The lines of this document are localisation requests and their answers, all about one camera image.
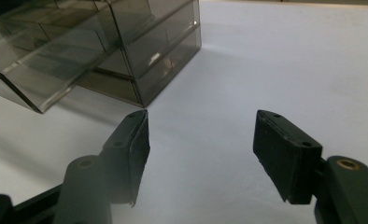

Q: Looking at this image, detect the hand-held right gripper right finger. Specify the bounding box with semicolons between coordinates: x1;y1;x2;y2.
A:
252;109;368;224

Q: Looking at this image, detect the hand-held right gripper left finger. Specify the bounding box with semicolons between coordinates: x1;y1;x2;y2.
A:
53;108;151;224

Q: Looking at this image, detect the smoky transparent drawer cabinet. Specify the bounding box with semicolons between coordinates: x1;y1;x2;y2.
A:
0;0;203;108

